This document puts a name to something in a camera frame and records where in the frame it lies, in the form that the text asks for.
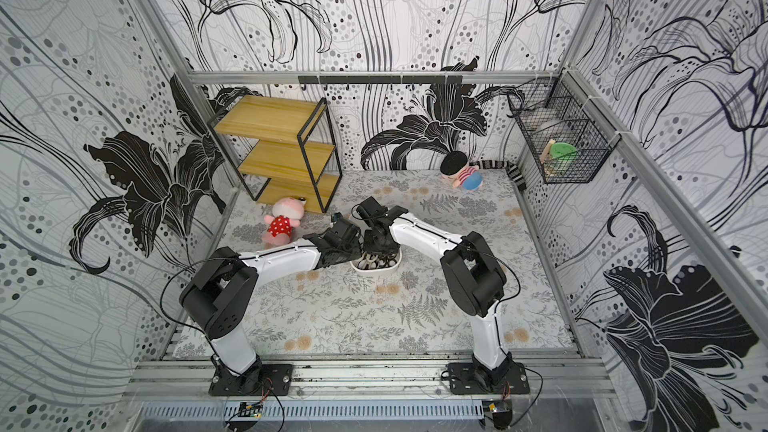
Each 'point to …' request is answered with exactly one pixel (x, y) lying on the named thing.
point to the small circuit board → (254, 410)
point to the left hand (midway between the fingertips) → (357, 252)
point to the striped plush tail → (503, 164)
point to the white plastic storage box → (377, 271)
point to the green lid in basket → (563, 151)
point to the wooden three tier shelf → (283, 164)
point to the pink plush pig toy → (286, 214)
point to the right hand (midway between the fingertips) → (376, 245)
